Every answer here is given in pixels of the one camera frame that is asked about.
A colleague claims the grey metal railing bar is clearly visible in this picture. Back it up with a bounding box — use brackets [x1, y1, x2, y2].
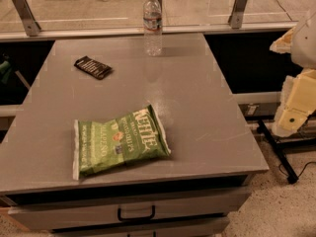
[0, 21, 299, 41]

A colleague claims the black metal stand leg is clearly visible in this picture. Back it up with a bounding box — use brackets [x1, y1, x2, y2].
[257, 119, 298, 184]

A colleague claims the black drawer handle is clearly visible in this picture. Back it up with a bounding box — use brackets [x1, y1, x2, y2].
[117, 205, 156, 222]

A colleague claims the grey cabinet lower drawer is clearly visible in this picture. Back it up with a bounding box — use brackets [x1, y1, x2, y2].
[52, 216, 229, 237]

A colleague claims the right metal railing bracket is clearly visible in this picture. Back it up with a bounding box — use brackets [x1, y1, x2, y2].
[228, 0, 248, 29]

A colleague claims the grey cabinet upper drawer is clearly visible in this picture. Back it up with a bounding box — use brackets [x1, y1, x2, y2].
[9, 187, 250, 230]

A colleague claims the grey cabinet drawer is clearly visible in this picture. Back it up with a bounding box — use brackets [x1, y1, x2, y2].
[9, 187, 250, 230]
[52, 216, 229, 237]

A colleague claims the dark brown rxbar chocolate bar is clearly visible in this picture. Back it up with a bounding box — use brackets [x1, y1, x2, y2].
[74, 56, 112, 80]

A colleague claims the green Kettle chips bag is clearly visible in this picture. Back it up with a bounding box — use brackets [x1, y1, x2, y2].
[73, 105, 171, 180]

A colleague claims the left metal railing bracket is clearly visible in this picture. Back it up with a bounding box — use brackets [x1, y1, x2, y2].
[12, 0, 41, 37]

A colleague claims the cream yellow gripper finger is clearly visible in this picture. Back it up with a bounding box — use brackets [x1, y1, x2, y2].
[270, 28, 294, 53]
[272, 69, 316, 137]

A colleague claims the black floor cable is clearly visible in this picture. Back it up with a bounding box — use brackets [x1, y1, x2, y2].
[277, 161, 316, 180]

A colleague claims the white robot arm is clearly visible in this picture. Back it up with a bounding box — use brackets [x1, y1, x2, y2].
[270, 9, 316, 137]

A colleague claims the clear plastic water bottle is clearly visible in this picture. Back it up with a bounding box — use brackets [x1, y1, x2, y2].
[143, 0, 162, 56]

